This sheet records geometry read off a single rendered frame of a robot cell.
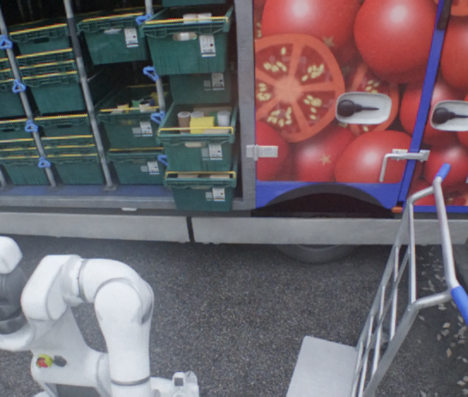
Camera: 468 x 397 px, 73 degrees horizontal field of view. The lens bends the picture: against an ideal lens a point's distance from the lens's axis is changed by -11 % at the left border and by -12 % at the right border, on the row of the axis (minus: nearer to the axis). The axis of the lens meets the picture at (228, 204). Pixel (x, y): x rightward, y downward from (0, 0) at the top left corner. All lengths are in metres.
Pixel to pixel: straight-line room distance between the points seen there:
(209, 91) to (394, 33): 1.00
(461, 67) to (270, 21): 0.99
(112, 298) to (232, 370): 1.56
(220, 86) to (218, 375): 1.62
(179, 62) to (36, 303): 1.32
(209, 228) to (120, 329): 1.71
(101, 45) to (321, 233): 1.74
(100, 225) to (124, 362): 1.91
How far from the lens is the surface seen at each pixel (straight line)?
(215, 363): 2.17
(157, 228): 2.38
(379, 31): 1.82
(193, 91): 2.04
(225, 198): 2.01
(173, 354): 2.23
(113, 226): 2.49
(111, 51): 2.10
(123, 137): 2.26
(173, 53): 1.71
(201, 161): 1.90
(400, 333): 1.17
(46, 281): 0.67
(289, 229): 2.27
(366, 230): 2.37
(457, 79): 2.04
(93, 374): 0.94
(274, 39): 1.75
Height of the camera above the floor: 1.90
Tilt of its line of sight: 36 degrees down
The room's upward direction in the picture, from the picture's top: 3 degrees counter-clockwise
